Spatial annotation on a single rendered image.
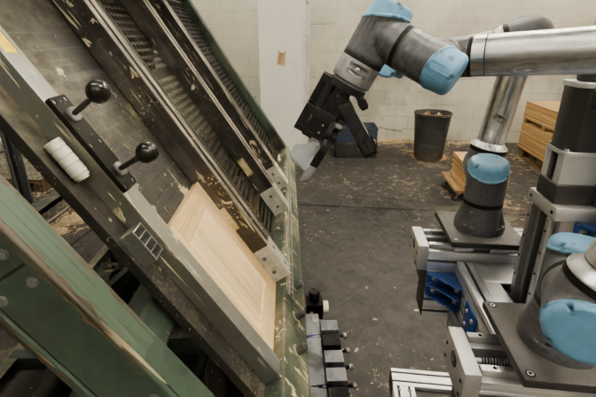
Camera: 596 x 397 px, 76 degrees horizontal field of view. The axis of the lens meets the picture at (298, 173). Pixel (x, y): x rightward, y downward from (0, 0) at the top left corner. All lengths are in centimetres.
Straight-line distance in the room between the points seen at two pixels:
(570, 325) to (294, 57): 448
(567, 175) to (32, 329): 105
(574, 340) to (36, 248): 76
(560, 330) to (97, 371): 68
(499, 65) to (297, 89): 427
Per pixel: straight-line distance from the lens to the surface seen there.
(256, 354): 92
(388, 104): 640
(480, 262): 137
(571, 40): 77
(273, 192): 162
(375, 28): 68
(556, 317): 73
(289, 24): 492
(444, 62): 66
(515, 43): 77
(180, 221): 92
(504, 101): 137
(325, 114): 70
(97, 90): 68
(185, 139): 108
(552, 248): 86
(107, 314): 60
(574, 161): 106
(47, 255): 57
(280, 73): 495
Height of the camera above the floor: 162
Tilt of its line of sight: 20 degrees down
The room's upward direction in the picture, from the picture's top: straight up
